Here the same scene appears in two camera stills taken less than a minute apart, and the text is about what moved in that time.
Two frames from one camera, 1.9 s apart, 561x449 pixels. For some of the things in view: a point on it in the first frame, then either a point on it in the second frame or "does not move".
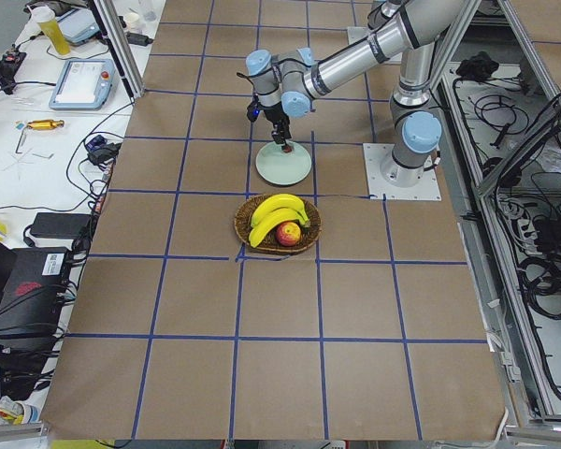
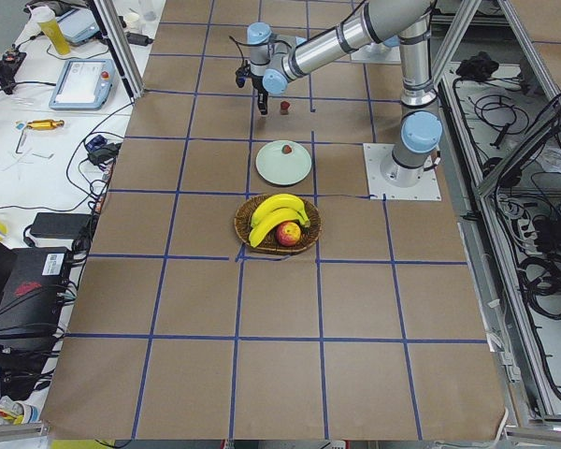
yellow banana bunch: [274, 210] does not move
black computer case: [34, 301] does not move
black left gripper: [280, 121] to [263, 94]
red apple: [288, 234] does not move
